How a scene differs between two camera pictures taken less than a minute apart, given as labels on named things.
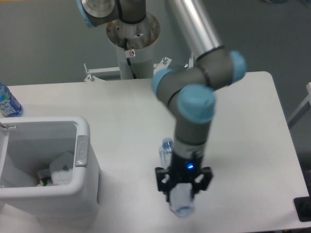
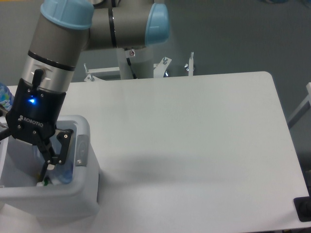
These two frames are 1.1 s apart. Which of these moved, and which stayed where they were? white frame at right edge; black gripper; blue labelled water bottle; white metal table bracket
Moved: black gripper
Stayed: white metal table bracket; blue labelled water bottle; white frame at right edge
